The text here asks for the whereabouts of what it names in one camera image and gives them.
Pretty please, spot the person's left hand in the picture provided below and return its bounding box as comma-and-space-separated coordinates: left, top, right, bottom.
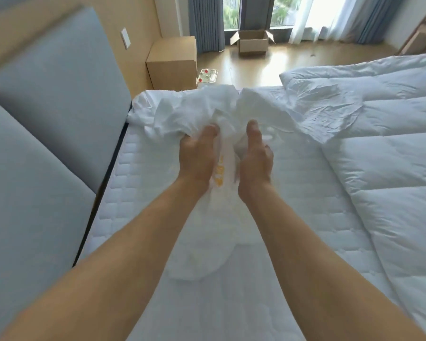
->
178, 124, 221, 189

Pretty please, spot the pack of water bottles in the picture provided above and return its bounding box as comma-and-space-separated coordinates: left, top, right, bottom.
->
197, 68, 219, 85

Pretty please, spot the open cardboard box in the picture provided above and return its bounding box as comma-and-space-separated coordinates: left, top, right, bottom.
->
230, 29, 275, 56

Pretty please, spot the person's right forearm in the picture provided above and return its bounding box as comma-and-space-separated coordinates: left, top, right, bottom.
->
239, 181, 426, 341

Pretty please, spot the white bed sheet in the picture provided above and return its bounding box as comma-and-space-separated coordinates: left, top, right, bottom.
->
127, 84, 368, 282

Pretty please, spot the person's right hand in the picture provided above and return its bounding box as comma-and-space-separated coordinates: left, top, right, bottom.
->
237, 120, 274, 204

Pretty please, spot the white sheer curtain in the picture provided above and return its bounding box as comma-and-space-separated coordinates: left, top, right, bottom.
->
288, 0, 373, 45

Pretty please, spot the white quilted duvet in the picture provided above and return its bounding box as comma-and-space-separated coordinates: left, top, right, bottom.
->
279, 53, 426, 336

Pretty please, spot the grey upholstered headboard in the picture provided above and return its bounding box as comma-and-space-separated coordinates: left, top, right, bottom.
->
0, 5, 133, 341

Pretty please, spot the wooden desk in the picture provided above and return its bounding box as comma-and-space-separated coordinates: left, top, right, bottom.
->
396, 1, 426, 56

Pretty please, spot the wooden bedside cabinet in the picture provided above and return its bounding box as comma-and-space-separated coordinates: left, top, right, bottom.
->
146, 36, 198, 91

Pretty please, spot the window with dark frame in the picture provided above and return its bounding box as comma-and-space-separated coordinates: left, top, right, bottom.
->
222, 0, 306, 31

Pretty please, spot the grey blue curtain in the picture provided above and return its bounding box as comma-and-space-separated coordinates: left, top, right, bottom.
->
187, 0, 226, 54
351, 0, 398, 45

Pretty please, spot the person's left forearm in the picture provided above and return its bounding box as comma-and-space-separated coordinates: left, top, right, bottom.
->
0, 174, 213, 341

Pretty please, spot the white quilted mattress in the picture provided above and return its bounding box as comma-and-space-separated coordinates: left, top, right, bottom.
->
77, 121, 403, 341

